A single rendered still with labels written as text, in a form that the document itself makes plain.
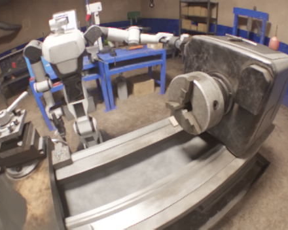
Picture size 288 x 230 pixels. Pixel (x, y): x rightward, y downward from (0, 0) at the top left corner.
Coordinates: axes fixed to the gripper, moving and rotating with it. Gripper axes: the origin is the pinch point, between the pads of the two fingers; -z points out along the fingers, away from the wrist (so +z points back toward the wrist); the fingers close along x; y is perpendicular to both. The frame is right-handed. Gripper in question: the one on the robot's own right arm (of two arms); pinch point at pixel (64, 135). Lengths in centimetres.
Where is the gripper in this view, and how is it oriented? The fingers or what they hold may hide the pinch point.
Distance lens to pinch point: 140.7
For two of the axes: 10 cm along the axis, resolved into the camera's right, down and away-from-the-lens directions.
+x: 4.3, 4.7, -7.7
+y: 9.0, -2.9, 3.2
